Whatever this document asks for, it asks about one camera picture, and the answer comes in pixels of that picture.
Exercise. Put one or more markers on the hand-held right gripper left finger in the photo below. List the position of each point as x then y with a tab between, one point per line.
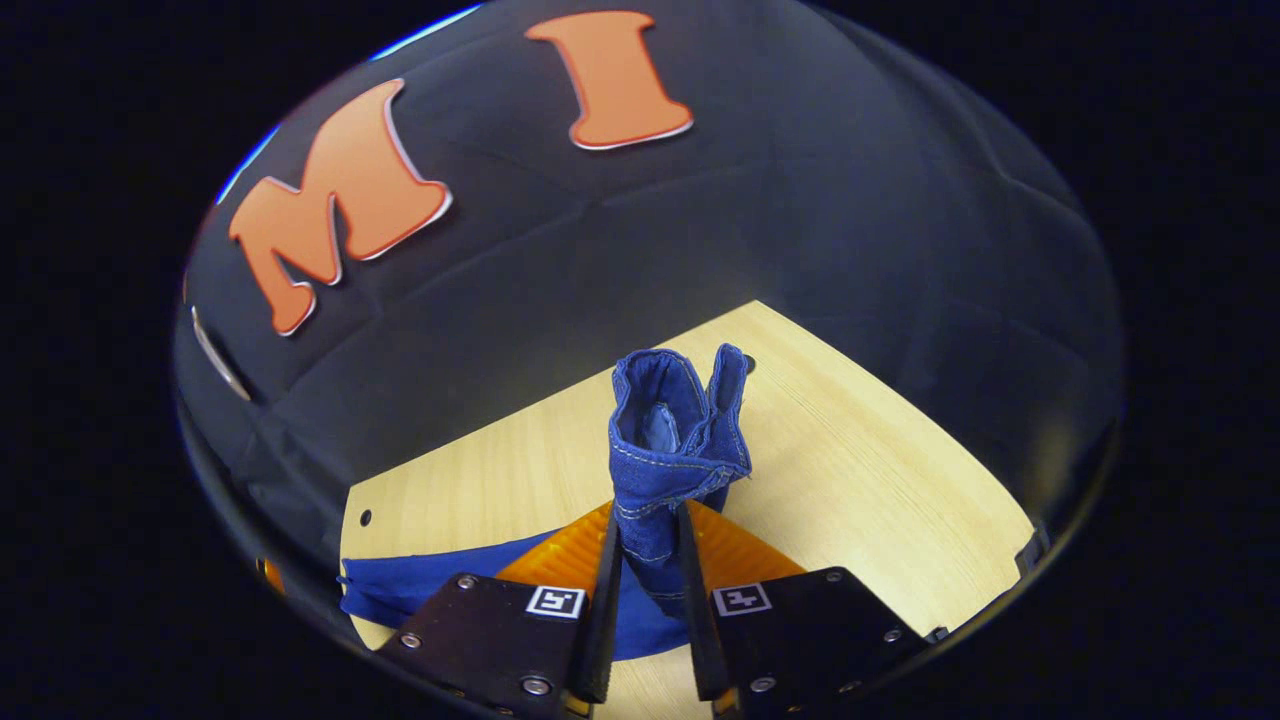
600	640

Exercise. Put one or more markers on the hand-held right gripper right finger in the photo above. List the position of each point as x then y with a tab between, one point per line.
705	650

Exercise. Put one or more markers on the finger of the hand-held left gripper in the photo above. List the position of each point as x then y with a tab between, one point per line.
271	577

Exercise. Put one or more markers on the blue jeans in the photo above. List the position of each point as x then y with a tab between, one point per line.
660	480

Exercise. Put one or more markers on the black plastic holder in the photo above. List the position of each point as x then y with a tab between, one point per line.
1032	552

